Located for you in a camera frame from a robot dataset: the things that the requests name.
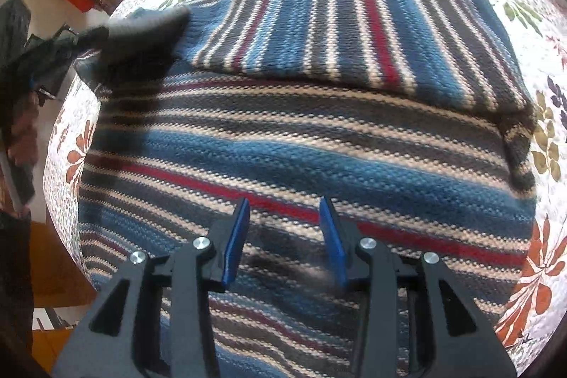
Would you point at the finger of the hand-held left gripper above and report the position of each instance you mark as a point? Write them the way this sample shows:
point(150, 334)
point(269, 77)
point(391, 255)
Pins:
point(141, 41)

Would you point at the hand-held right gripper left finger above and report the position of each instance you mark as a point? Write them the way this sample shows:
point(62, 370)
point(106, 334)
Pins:
point(234, 240)

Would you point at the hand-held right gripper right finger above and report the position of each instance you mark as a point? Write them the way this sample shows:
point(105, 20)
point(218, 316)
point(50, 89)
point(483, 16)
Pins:
point(331, 237)

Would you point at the striped knit sweater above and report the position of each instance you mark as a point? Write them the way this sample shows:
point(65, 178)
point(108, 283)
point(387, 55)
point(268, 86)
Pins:
point(310, 147)

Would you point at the person's left forearm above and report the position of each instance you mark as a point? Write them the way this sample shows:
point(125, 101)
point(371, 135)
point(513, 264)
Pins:
point(15, 271)

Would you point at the person's left hand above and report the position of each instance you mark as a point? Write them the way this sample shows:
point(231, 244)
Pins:
point(24, 130)

